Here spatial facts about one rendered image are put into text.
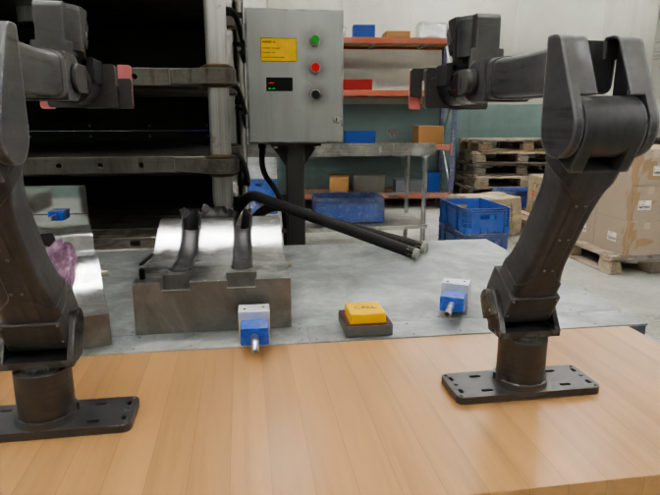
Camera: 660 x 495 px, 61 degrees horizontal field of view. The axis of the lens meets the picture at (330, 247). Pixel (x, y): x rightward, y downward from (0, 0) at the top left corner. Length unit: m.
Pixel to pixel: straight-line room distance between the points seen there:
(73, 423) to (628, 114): 0.69
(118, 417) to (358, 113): 7.10
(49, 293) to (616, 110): 0.61
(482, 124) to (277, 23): 6.41
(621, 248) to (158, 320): 4.05
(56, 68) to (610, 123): 0.61
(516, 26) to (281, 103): 6.64
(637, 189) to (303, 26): 3.28
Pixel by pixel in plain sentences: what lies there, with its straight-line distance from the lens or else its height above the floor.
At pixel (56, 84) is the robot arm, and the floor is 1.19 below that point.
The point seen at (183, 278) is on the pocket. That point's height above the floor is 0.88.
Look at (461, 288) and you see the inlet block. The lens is 1.06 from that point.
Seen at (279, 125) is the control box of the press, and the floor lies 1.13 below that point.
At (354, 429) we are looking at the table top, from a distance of 0.69.
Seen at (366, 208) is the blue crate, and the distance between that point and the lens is 4.80.
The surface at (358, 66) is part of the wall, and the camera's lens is 7.70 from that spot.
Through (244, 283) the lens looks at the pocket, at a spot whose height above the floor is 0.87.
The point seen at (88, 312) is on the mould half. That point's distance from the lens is 0.96.
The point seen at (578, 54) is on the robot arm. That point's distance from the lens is 0.63.
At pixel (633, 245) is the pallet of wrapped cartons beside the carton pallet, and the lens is 4.68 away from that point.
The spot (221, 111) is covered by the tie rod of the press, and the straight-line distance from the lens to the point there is 1.65.
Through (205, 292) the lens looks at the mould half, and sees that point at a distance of 0.96.
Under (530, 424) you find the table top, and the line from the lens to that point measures 0.74.
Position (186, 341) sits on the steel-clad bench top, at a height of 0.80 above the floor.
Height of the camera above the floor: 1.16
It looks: 13 degrees down
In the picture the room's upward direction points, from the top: straight up
